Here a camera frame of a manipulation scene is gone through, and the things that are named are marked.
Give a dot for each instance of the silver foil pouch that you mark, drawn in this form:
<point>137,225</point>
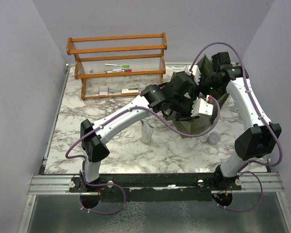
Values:
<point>146,131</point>

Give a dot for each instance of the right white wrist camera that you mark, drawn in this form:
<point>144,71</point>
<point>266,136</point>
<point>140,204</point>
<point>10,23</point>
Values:
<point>193,72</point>

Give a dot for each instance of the small white box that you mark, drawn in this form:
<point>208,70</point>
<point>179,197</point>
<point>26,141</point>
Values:
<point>103,90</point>

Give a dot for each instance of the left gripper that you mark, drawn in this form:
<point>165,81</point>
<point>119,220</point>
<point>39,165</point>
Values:
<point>187,116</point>

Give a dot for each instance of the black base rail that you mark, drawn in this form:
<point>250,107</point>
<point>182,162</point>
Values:
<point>152,187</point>

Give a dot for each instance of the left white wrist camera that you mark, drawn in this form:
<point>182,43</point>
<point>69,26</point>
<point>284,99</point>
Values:
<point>201,108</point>

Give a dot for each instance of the green canvas bag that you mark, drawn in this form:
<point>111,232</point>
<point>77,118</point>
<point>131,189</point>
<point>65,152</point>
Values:
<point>200,124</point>

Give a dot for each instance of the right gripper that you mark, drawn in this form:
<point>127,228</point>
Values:
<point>203,76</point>

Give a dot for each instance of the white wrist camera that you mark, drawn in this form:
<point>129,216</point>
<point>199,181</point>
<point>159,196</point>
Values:
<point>201,108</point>
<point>193,72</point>

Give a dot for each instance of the small purple jar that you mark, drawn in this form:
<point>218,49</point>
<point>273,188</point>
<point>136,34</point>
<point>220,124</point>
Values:
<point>213,138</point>

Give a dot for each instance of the long white box black stripe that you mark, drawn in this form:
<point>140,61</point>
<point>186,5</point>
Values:
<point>130,91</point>

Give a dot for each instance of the green white marker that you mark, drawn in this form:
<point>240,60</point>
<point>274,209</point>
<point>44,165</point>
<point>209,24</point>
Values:
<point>115,65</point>

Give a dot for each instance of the orange wooden shelf rack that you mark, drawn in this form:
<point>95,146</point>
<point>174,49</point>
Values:
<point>144,54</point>

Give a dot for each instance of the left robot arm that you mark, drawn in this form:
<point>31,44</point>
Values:
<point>176,95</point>

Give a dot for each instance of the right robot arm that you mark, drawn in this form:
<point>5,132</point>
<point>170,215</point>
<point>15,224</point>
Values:
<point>260,134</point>

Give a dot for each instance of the pink green marker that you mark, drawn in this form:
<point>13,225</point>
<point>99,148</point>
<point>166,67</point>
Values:
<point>118,70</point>

